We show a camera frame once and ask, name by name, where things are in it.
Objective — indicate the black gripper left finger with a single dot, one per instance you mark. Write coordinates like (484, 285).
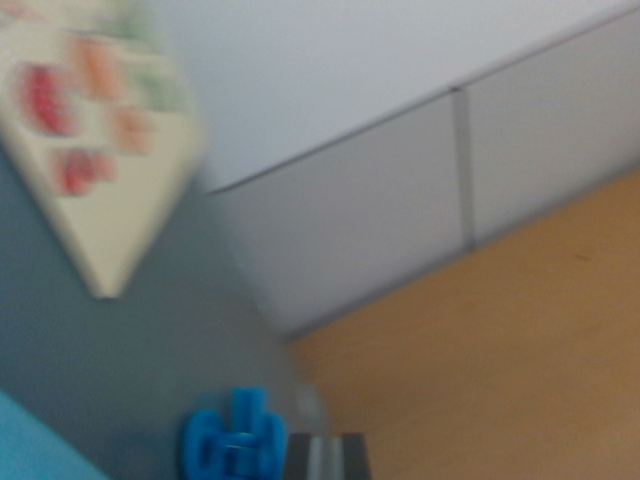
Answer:
(299, 457)

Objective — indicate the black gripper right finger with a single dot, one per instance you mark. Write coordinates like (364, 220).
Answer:
(354, 457)

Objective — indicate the blue plastic clip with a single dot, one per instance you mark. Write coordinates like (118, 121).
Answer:
(235, 440)

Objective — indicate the cream card with fruit pictures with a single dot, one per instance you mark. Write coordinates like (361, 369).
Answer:
(110, 200)

